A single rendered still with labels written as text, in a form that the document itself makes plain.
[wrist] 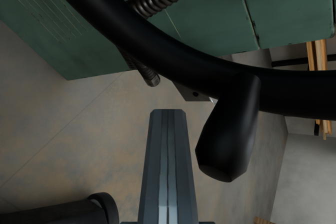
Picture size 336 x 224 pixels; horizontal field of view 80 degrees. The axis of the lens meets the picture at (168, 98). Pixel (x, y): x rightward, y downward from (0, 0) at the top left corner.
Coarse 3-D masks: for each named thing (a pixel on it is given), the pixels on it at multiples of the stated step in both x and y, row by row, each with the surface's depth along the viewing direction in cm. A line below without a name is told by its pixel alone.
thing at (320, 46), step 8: (320, 40) 205; (312, 48) 216; (320, 48) 207; (312, 56) 215; (320, 56) 211; (328, 56) 248; (272, 64) 289; (280, 64) 283; (288, 64) 278; (312, 64) 219; (320, 64) 216; (320, 120) 271; (328, 120) 261; (320, 128) 299; (328, 128) 269
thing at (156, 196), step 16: (160, 112) 10; (160, 128) 9; (160, 144) 8; (144, 160) 8; (160, 160) 8; (144, 176) 7; (160, 176) 7; (144, 192) 6; (160, 192) 6; (144, 208) 6; (160, 208) 6
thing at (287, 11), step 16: (256, 0) 26; (272, 0) 25; (288, 0) 24; (304, 0) 24; (320, 0) 23; (256, 16) 27; (272, 16) 26; (288, 16) 26; (304, 16) 25; (320, 16) 24; (256, 32) 29; (272, 32) 28; (288, 32) 27; (304, 32) 26; (320, 32) 25
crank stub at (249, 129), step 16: (240, 80) 11; (256, 80) 11; (224, 96) 10; (240, 96) 10; (256, 96) 10; (224, 112) 9; (240, 112) 9; (256, 112) 10; (208, 128) 9; (224, 128) 9; (240, 128) 9; (208, 144) 9; (224, 144) 8; (240, 144) 8; (208, 160) 8; (224, 160) 8; (240, 160) 8; (224, 176) 8
